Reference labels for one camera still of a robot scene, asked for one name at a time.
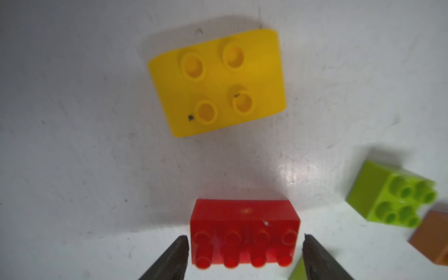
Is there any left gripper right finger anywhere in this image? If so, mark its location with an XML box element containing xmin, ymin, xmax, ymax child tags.
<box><xmin>302</xmin><ymin>234</ymin><xmax>354</xmax><ymax>280</ymax></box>

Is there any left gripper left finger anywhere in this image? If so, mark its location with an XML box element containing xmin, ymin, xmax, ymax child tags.
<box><xmin>140</xmin><ymin>235</ymin><xmax>190</xmax><ymax>280</ymax></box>

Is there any green lego brick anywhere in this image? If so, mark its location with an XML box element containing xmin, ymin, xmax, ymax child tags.
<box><xmin>288</xmin><ymin>257</ymin><xmax>308</xmax><ymax>280</ymax></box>
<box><xmin>346</xmin><ymin>160</ymin><xmax>438</xmax><ymax>228</ymax></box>

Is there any red long lego brick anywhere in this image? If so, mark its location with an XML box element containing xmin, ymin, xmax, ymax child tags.
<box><xmin>190</xmin><ymin>199</ymin><xmax>301</xmax><ymax>270</ymax></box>

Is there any brown lego brick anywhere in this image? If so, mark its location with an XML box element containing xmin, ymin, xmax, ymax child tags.
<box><xmin>408</xmin><ymin>210</ymin><xmax>448</xmax><ymax>266</ymax></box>

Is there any yellow curved lego brick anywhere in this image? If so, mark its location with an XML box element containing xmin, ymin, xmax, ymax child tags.
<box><xmin>148</xmin><ymin>29</ymin><xmax>287</xmax><ymax>138</ymax></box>

